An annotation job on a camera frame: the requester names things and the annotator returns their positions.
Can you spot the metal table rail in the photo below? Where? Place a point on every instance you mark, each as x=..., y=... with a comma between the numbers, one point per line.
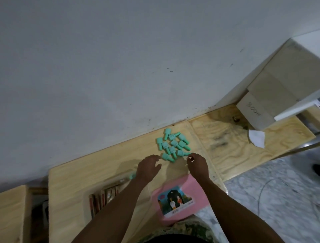
x=306, y=146

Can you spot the person's left hand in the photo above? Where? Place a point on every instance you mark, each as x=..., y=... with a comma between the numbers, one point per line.
x=146, y=170

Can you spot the white paper scrap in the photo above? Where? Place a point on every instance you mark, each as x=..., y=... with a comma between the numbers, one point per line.
x=257, y=138

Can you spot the person's left thumb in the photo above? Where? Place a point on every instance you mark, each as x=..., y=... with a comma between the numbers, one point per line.
x=158, y=167

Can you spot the person's right hand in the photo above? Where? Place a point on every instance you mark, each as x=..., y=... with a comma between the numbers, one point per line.
x=199, y=168

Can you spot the pile of teal bottles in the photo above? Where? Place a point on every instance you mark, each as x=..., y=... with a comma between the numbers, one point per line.
x=172, y=144

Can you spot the person's left forearm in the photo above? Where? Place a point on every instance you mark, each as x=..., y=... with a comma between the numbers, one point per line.
x=117, y=210

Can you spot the small dark object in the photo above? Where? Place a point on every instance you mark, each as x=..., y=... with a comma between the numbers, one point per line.
x=236, y=119

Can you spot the small teal nail polish bottle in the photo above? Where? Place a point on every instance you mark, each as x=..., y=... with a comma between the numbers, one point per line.
x=189, y=154
x=132, y=176

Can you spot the pink picture box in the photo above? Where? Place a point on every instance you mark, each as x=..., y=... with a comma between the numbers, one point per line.
x=195, y=192

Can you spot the beige cardboard box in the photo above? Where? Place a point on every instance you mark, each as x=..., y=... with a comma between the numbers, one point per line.
x=275, y=92

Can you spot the person's right forearm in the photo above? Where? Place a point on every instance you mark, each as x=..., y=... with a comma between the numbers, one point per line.
x=232, y=212

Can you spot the row of brown boxes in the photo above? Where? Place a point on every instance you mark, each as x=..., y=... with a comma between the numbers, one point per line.
x=105, y=197

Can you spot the wooden side table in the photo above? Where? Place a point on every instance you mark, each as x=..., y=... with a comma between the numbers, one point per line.
x=12, y=215

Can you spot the person's right thumb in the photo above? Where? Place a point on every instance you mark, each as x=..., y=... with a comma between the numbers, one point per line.
x=189, y=161

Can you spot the camouflage trousers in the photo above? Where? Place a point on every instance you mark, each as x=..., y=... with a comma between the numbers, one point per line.
x=185, y=231

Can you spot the white shelf board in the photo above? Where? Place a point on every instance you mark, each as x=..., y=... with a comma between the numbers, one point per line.
x=300, y=106

